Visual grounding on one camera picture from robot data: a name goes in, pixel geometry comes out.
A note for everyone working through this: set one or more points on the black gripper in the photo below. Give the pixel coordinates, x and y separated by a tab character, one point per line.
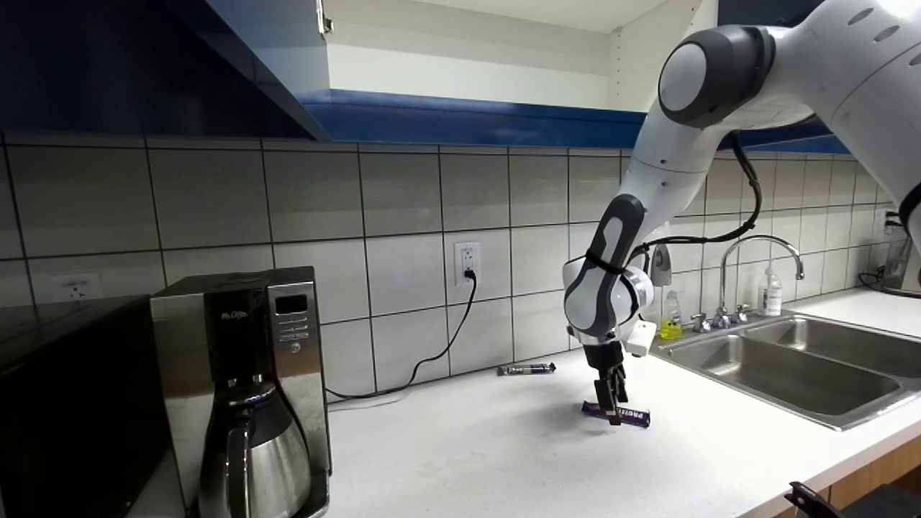
606	362

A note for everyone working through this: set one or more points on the blue protein bar packet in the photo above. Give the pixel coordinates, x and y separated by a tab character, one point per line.
616	416

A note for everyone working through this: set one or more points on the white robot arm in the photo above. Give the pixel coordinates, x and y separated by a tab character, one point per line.
851	64

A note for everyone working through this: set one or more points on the blue open top cabinet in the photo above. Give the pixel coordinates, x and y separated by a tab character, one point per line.
363	70

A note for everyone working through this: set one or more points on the yellow dish soap bottle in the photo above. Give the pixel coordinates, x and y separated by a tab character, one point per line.
668	319

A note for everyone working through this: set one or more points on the chrome sink faucet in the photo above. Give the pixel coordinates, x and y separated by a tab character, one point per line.
741	284

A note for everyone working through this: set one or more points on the white small soap bottle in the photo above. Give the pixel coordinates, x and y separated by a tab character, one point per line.
773	294

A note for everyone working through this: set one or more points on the stainless steel sink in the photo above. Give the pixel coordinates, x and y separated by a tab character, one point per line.
828	372

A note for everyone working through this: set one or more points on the black steel coffee maker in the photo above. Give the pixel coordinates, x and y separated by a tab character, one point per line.
225	330

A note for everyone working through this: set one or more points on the steel coffee carafe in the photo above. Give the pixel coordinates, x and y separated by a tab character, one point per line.
256	458

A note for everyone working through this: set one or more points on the black microwave oven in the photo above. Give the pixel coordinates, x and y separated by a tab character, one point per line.
82	411

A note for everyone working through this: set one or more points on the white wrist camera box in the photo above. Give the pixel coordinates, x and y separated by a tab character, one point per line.
641	337

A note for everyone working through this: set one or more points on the white wall soap dispenser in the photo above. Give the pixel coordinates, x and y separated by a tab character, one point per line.
659	265

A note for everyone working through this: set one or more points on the white wall outlet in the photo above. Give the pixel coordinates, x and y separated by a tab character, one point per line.
467	261

